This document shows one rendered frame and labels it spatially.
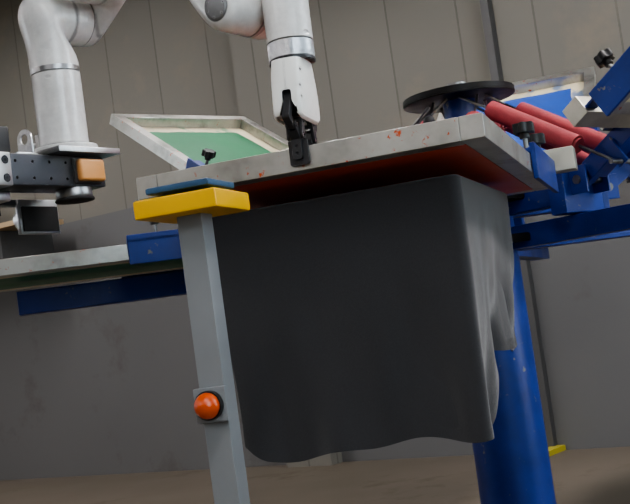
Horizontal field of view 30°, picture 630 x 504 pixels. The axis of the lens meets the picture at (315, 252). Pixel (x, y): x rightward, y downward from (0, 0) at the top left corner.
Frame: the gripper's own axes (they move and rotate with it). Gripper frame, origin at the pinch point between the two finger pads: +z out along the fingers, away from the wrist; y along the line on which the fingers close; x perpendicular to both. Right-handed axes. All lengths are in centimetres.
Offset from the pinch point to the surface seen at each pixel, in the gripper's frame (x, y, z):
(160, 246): -62, -72, 2
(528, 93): 4, -268, -58
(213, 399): -10.3, 22.9, 36.2
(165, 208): -13.2, 25.3, 8.7
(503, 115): 14, -124, -24
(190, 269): -12.6, 20.5, 17.4
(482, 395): 21.5, -8.6, 41.3
